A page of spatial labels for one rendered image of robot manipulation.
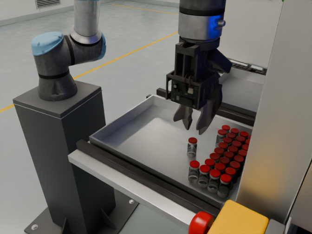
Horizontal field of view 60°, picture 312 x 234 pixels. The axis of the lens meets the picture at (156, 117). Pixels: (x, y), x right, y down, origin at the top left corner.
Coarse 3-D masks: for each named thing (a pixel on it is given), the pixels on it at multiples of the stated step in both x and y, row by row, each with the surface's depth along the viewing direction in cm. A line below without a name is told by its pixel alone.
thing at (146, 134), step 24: (120, 120) 72; (144, 120) 76; (168, 120) 76; (216, 120) 72; (96, 144) 64; (120, 144) 67; (144, 144) 67; (168, 144) 67; (144, 168) 57; (168, 168) 60; (192, 192) 51; (216, 192) 55
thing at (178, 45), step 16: (176, 48) 45; (192, 48) 43; (208, 48) 45; (176, 64) 47; (192, 64) 48; (208, 64) 50; (176, 80) 48; (192, 80) 46; (208, 80) 48; (176, 96) 50; (192, 96) 48; (208, 96) 52
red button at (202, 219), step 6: (198, 216) 34; (204, 216) 34; (210, 216) 34; (192, 222) 34; (198, 222) 34; (204, 222) 34; (210, 222) 35; (192, 228) 34; (198, 228) 33; (204, 228) 33
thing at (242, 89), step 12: (240, 72) 99; (252, 72) 96; (228, 84) 95; (240, 84) 95; (252, 84) 95; (228, 96) 88; (240, 96) 88; (252, 96) 88; (228, 108) 78; (240, 108) 76; (252, 108) 82
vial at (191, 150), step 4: (188, 144) 62; (192, 144) 61; (196, 144) 62; (188, 148) 62; (192, 148) 61; (196, 148) 62; (188, 152) 63; (192, 152) 62; (188, 156) 63; (192, 156) 63
